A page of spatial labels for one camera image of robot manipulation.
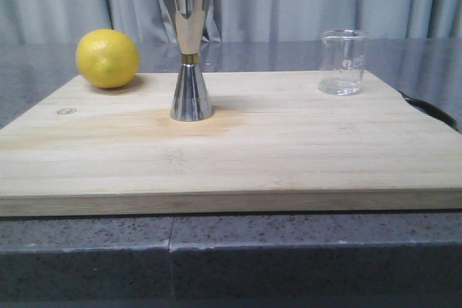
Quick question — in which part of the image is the small clear glass beaker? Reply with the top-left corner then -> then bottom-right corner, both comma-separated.
318,29 -> 370,96

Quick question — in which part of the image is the steel double jigger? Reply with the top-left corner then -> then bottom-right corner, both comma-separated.
163,0 -> 213,122

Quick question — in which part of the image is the wooden cutting board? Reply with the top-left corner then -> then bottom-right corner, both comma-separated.
1,71 -> 461,216

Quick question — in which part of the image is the yellow lemon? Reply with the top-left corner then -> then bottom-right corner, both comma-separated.
76,29 -> 140,89

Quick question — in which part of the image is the grey curtain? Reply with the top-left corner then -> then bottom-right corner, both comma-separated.
1,0 -> 461,44

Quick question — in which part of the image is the black cutting board handle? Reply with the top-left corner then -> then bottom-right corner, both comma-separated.
399,91 -> 458,131

